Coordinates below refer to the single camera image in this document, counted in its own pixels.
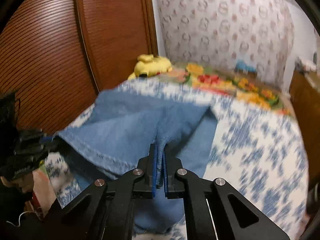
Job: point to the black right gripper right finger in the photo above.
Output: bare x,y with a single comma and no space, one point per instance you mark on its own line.
214,209

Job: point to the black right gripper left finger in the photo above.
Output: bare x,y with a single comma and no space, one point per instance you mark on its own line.
105,209

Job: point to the blue denim pants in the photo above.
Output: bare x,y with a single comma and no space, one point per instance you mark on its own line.
120,131

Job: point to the blue floral white bedspread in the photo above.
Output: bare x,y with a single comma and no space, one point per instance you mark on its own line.
260,153

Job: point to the brown wooden wardrobe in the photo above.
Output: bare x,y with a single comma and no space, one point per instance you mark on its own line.
58,55

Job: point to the colourful flower blanket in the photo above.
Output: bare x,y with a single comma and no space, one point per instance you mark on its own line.
244,87

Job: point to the small blue object by curtain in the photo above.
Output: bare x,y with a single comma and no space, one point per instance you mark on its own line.
242,66

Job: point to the wooden sideboard cabinet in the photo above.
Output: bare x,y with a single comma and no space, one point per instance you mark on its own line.
305,101

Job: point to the yellow plush toy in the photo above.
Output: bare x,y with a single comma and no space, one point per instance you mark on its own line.
149,65

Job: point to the stack of papers on sideboard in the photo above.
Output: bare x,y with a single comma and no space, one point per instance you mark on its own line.
304,66

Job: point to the patterned sheer curtain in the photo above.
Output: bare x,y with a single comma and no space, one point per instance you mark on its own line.
223,33

